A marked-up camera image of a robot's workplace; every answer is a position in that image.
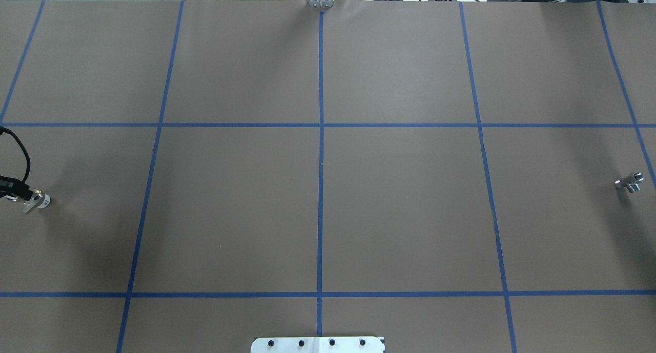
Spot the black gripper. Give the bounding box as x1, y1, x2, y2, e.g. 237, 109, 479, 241
1, 176, 31, 201

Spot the silver metal pipe fitting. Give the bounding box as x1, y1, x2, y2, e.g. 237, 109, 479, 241
614, 172, 645, 193

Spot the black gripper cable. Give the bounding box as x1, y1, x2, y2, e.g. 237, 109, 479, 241
0, 127, 32, 184

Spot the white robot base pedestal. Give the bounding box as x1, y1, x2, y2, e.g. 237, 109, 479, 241
250, 336, 386, 352

